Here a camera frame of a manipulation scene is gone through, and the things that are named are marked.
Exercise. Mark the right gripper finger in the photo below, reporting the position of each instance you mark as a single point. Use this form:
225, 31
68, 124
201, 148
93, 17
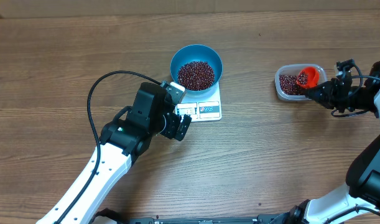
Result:
319, 98
325, 87

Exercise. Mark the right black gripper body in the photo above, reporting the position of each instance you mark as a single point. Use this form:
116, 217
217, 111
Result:
344, 97

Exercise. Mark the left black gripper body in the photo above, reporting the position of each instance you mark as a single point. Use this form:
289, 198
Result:
169, 126

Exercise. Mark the orange measuring scoop blue handle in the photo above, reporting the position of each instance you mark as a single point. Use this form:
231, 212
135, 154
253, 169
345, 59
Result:
313, 77

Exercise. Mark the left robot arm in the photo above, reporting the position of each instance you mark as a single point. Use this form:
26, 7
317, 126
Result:
121, 142

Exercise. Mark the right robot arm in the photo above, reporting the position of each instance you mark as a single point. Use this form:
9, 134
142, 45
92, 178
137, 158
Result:
360, 193

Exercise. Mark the white digital kitchen scale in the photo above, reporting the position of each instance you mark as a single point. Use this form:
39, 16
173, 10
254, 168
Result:
201, 106

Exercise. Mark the red beans in scoop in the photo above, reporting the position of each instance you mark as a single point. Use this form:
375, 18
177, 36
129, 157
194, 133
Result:
302, 78

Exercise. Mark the red beans in bowl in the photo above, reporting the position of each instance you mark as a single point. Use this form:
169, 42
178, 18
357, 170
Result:
196, 76

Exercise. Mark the red beans in container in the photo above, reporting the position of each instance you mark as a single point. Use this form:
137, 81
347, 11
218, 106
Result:
289, 85

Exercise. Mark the clear plastic container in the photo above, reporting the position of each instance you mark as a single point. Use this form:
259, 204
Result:
293, 70

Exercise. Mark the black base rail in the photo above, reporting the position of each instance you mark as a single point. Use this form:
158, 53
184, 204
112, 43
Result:
108, 216

